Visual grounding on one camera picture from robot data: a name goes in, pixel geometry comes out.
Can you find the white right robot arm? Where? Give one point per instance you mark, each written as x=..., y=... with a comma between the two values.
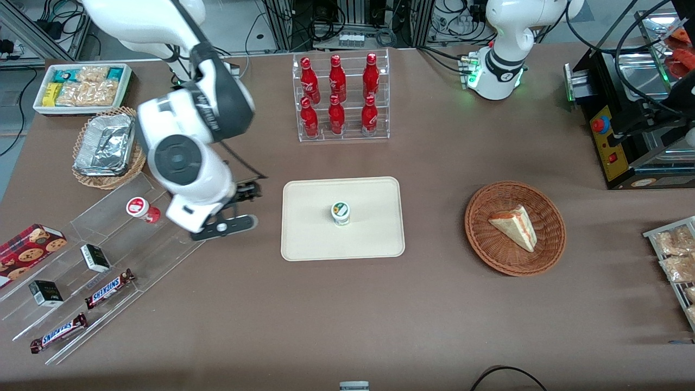
x=179, y=114

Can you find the cream plastic tray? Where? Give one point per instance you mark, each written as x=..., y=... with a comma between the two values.
x=309, y=217

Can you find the yellow snack packet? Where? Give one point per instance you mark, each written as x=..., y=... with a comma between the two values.
x=51, y=94

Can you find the teal snack packet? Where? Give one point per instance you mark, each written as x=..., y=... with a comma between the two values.
x=115, y=74
x=65, y=75

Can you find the red cola bottle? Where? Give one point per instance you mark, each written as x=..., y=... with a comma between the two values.
x=371, y=76
x=309, y=119
x=336, y=117
x=370, y=117
x=337, y=79
x=309, y=79

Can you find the blue tape strip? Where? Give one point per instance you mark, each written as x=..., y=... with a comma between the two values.
x=684, y=342

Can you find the clear acrylic bottle rack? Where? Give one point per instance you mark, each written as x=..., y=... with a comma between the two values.
x=350, y=136

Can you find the white power strip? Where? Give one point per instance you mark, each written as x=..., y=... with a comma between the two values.
x=351, y=39

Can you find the clear bag of crackers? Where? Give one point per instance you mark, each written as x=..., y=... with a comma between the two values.
x=93, y=74
x=89, y=94

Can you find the aluminium foil container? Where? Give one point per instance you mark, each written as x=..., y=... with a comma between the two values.
x=106, y=144

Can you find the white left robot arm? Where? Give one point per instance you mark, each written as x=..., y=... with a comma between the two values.
x=502, y=65

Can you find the tray of packaged snacks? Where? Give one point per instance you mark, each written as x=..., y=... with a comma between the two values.
x=649, y=234

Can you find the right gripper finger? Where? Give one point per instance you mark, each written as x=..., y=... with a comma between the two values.
x=248, y=191
x=233, y=224

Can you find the wrapped triangle sandwich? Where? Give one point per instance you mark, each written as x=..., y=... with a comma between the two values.
x=516, y=225

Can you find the red gum bottle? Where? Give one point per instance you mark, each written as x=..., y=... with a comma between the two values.
x=140, y=208

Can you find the red cookie box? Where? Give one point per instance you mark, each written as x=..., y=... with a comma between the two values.
x=27, y=250

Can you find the black yellow food warmer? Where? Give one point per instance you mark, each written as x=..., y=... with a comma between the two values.
x=611, y=146

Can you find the snickers bar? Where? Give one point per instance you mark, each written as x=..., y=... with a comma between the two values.
x=58, y=333
x=108, y=289

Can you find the clear bag of snacks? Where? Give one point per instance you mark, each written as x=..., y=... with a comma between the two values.
x=673, y=241
x=690, y=294
x=692, y=314
x=678, y=269

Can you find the small black box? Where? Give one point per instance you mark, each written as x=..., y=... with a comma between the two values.
x=95, y=258
x=46, y=293

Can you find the small grey device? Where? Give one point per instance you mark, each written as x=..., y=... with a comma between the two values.
x=354, y=386

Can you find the wicker basket holding foil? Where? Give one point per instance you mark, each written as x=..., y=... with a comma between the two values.
x=108, y=182

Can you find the round brown wicker basket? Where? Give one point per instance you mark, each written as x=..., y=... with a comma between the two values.
x=488, y=244

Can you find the white plastic bin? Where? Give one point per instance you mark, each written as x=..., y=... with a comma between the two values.
x=81, y=110

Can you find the clear acrylic stepped display stand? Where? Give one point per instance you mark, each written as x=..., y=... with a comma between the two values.
x=136, y=255

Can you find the green-lid yogurt cup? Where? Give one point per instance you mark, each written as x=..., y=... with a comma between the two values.
x=340, y=214

